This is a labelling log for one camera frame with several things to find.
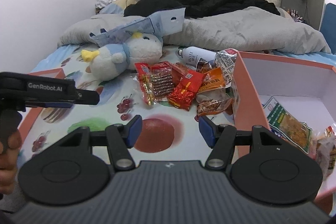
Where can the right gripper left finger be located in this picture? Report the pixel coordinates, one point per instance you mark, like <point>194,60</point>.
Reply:
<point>120,138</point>

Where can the pink box lid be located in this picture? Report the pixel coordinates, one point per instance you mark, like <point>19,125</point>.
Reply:
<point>31,114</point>

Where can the light blue paper bag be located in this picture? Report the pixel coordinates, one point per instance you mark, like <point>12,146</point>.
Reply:
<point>159,24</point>

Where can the pink open gift box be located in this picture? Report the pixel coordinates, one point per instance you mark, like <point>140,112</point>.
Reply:
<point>305,88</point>

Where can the grey duvet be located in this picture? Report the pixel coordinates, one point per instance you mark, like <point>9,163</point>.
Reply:
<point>251,29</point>

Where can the white blue plush duck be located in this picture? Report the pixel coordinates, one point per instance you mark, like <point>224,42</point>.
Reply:
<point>111,60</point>

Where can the long red snack packet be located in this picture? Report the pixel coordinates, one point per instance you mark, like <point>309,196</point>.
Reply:
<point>144,71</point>

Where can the red cracker snack packet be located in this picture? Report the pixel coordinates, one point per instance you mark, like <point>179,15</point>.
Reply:
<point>331,131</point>

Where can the blue snack bag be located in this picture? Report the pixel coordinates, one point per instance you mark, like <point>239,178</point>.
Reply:
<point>277,132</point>

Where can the white spray bottle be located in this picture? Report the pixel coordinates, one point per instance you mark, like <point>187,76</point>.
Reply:
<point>192,55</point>

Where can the clear brown stick snack packet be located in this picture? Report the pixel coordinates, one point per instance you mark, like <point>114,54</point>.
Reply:
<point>161,83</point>

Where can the green-white snack bag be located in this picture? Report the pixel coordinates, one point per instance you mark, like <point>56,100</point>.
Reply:
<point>298,133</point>

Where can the black clothing pile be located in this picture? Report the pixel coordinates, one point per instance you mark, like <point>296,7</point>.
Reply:
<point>197,8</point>

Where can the red foil snack packet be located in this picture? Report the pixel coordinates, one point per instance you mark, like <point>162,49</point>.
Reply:
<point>185,92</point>

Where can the clear bag black label snack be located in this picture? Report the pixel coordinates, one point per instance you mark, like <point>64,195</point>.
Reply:
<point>323,149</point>

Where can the fruit print bed sheet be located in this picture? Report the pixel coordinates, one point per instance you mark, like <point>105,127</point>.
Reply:
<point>168,133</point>

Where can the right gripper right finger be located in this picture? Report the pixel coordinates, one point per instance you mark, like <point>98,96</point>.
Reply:
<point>221,139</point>

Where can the person's left hand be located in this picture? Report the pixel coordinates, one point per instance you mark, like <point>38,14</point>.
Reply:
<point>9,163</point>

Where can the orange snack packet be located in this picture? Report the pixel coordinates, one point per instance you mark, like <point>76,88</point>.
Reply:
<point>211,97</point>

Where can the blue chair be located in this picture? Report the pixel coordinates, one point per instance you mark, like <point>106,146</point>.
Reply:
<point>328,26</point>

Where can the silver printed snack bag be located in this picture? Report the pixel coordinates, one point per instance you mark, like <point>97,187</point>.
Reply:
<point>226,60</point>

